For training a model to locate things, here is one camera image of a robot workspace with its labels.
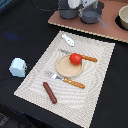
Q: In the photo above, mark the pink wooden board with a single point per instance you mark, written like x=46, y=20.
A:
x=110, y=12

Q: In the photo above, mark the round wooden plate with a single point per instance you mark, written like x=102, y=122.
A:
x=65, y=68

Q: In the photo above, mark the beige woven placemat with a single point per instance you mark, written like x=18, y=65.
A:
x=75, y=106

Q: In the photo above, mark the light blue toy carton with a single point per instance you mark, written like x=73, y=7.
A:
x=18, y=67

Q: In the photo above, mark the grey toy frying pan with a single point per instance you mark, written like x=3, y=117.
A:
x=91, y=16

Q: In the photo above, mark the brown toy sausage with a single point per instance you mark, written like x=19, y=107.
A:
x=50, y=93

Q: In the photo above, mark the white toy fish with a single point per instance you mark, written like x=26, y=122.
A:
x=68, y=40

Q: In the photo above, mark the beige bowl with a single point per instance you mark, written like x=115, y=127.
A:
x=123, y=14

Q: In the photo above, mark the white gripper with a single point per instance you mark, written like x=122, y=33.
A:
x=82, y=4

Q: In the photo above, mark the orange handled toy knife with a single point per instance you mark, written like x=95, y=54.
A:
x=77, y=58

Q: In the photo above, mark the orange handled toy fork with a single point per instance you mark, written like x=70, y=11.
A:
x=55, y=76

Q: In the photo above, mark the grey toy pot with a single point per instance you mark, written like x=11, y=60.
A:
x=65, y=11

